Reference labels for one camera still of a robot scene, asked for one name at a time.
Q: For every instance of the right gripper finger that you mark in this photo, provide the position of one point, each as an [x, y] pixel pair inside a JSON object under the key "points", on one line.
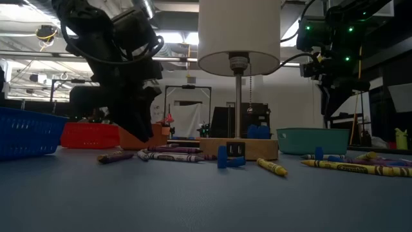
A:
{"points": [[322, 103], [336, 103]]}

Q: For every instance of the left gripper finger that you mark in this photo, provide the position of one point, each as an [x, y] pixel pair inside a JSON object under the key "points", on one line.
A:
{"points": [[130, 124], [146, 119]]}

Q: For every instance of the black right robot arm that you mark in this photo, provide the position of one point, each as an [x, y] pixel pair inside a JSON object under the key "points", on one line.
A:
{"points": [[354, 13]]}

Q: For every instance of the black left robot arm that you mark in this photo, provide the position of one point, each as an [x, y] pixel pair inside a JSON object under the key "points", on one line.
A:
{"points": [[83, 19]]}

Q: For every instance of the red flower shaped object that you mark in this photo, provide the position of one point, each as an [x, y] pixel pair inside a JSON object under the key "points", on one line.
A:
{"points": [[167, 120]]}

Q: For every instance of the orange plastic bin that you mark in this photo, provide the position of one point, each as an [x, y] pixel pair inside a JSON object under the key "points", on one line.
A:
{"points": [[157, 138]]}

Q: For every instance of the white crayon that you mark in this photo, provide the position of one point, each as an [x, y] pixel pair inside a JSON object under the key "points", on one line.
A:
{"points": [[174, 157], [143, 155], [307, 157]]}

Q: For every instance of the white cloth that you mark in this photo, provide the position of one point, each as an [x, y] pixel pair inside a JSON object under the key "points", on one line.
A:
{"points": [[186, 119]]}

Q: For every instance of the teal plastic bin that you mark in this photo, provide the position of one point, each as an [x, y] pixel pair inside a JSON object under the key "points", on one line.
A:
{"points": [[309, 141]]}

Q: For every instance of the red plastic basket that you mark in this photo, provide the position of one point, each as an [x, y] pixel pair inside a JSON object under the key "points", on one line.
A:
{"points": [[87, 135]]}

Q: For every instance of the yellow wrapped crayon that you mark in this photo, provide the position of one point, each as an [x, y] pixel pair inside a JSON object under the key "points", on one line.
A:
{"points": [[368, 155], [272, 167], [354, 168]]}

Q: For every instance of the yellow green bottle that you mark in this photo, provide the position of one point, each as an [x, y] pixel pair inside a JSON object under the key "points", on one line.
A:
{"points": [[401, 140]]}

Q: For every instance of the black box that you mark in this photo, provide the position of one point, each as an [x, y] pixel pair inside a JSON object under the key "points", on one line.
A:
{"points": [[222, 122]]}

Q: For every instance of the metal lamp pole with socket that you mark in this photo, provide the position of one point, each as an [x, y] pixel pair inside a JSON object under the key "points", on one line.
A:
{"points": [[238, 106]]}

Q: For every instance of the white lampshade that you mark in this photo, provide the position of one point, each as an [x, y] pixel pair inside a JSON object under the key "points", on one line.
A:
{"points": [[238, 25]]}

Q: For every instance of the blue plastic basket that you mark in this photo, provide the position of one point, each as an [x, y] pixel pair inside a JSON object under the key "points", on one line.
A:
{"points": [[29, 135]]}

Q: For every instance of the black stand frame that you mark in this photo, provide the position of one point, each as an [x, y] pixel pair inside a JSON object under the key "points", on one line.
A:
{"points": [[188, 86]]}

